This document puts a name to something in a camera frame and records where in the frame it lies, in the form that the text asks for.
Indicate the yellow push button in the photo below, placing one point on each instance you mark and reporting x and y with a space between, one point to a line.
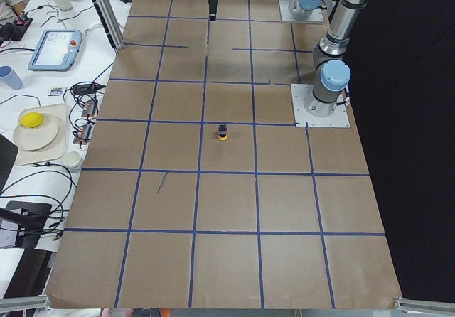
222 132

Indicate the small circuit board upper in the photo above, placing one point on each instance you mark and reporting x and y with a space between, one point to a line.
90 109

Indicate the small circuit board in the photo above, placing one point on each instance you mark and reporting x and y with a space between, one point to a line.
90 109
83 135

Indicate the blue teach pendant tablet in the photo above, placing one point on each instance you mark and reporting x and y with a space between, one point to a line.
56 50

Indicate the small colourful card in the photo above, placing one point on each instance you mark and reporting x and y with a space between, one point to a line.
57 91

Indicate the small circuit board lower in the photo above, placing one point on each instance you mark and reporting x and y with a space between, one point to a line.
83 135

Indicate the black joystick controller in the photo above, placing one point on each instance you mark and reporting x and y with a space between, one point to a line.
16 30

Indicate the white paper cup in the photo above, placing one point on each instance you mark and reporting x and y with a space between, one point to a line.
73 161

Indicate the yellow lemon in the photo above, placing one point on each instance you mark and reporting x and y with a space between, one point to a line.
32 120

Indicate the light blue cup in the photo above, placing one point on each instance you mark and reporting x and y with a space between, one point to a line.
10 78

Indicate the beige tray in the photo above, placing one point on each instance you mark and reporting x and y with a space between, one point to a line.
57 148

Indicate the beige plate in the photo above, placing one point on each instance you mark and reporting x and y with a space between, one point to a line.
36 138

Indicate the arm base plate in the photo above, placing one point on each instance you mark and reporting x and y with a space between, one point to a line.
309 112
291 12

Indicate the aluminium frame post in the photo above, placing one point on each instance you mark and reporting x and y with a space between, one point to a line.
109 23

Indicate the black camera stand base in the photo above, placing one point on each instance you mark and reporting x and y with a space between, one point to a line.
22 224

